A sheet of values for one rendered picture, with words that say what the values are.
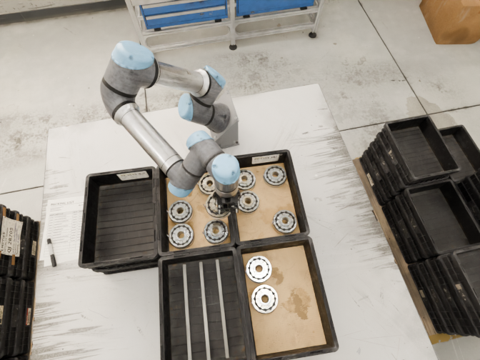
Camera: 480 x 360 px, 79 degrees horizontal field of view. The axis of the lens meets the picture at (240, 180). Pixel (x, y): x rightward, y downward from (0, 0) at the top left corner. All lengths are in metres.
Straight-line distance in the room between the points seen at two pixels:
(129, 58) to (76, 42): 2.63
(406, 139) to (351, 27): 1.77
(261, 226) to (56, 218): 1.00
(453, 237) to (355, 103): 1.37
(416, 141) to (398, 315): 1.12
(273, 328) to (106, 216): 0.84
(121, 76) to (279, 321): 1.03
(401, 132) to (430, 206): 0.49
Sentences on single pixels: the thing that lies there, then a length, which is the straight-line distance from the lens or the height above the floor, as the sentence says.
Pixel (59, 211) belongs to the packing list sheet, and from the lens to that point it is 1.68.
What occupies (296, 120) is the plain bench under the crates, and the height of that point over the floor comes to 0.70.
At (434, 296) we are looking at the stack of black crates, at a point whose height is 0.29.
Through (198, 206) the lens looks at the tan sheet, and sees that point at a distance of 1.31.
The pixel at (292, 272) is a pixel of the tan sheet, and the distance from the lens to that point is 1.25.
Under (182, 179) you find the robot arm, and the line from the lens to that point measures 0.90.
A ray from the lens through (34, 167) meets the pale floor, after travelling 2.84.
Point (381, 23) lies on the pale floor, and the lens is 3.75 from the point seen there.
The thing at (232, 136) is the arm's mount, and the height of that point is 0.79.
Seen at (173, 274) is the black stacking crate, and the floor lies 0.83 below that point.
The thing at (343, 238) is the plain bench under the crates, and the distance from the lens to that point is 1.48.
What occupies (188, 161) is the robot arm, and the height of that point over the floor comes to 1.30.
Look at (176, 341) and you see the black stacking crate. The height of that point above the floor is 0.83.
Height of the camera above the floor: 2.05
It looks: 65 degrees down
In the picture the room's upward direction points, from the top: straight up
